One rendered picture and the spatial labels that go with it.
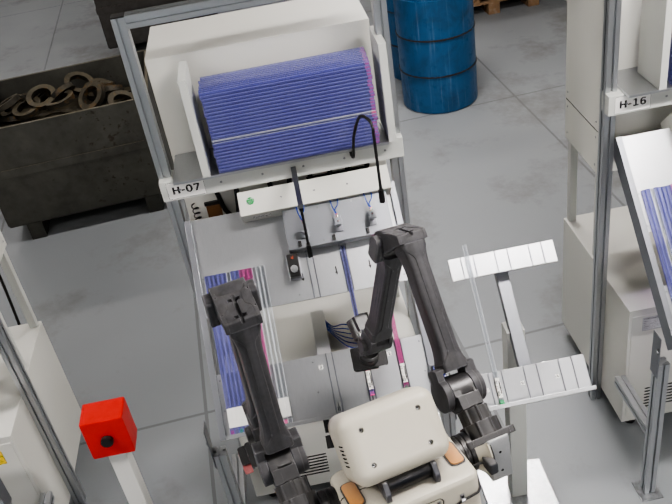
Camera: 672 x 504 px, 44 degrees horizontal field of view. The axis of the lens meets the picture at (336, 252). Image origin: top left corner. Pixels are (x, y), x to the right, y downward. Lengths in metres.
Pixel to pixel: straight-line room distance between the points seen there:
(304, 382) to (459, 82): 3.60
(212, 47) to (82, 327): 2.29
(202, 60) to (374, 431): 1.40
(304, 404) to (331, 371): 0.13
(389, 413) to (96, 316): 3.09
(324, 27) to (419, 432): 1.39
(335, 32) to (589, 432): 1.87
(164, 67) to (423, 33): 3.27
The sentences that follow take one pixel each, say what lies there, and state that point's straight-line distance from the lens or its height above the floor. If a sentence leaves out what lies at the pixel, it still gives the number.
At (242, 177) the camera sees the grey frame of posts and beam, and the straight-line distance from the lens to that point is 2.62.
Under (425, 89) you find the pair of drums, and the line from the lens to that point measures 5.85.
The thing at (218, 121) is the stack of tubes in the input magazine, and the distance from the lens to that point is 2.50.
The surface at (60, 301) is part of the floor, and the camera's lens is 4.82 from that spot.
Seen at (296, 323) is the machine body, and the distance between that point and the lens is 3.13.
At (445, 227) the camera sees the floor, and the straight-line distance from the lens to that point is 4.66.
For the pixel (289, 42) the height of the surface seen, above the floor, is 1.69.
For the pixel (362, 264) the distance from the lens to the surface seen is 2.66.
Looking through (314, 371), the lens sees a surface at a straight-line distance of 2.62.
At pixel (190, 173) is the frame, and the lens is 2.63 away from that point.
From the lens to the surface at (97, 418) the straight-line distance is 2.77.
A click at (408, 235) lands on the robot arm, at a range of 1.87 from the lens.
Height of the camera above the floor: 2.57
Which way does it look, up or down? 34 degrees down
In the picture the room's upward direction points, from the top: 10 degrees counter-clockwise
